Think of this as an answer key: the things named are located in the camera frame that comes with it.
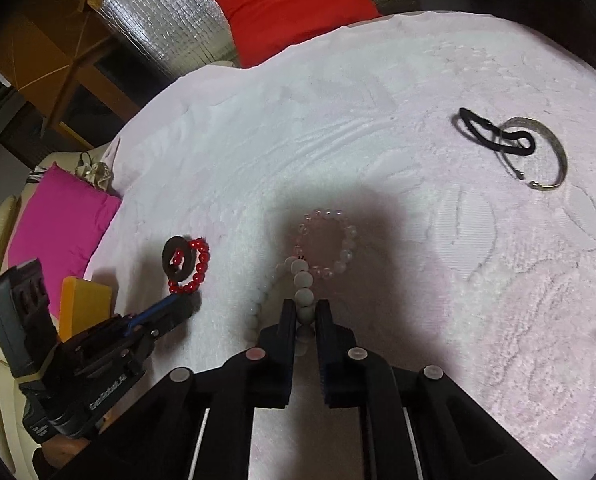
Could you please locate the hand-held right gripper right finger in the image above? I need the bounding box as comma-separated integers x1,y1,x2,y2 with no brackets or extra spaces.
314,299,559,480

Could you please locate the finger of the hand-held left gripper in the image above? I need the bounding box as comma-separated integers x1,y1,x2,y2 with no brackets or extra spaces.
138,300,200,347
112,294,181,335

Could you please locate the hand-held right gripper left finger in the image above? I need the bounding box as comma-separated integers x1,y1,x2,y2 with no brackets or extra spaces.
48,299,299,480

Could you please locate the white bead bracelet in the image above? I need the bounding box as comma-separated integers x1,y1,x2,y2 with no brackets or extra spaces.
245,255,316,357

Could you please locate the orange box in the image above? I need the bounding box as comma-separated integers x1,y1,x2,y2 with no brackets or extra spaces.
59,276,114,343

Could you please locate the red bead bracelet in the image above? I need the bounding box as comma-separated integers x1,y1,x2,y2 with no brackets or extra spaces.
168,237,212,296

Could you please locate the clear crystal bead bracelet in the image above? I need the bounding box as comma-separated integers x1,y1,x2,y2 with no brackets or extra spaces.
292,208,359,281

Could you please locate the black hair tie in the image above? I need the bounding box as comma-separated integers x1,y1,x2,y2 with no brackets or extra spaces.
453,106,538,157

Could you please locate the dark thin bangle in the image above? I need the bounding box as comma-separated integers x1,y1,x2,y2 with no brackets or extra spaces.
498,116,569,192

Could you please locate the person's left hand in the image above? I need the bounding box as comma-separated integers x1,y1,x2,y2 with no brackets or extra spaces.
40,435,93,468

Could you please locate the pink pillow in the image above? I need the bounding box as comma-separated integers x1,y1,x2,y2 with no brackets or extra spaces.
5,162,124,318

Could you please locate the small tangled clutter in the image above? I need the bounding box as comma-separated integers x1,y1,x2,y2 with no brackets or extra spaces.
75,152,114,191

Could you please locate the pale pink textured blanket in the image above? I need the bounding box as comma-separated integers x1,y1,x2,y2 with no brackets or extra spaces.
83,9,596,480

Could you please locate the wooden cabinet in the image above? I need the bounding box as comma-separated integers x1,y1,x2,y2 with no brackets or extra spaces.
0,0,144,136

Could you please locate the silver insulation sheet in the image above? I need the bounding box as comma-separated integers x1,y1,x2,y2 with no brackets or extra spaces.
98,0,421,68

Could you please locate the red pillow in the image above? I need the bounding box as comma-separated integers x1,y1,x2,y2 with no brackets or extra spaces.
210,0,381,68

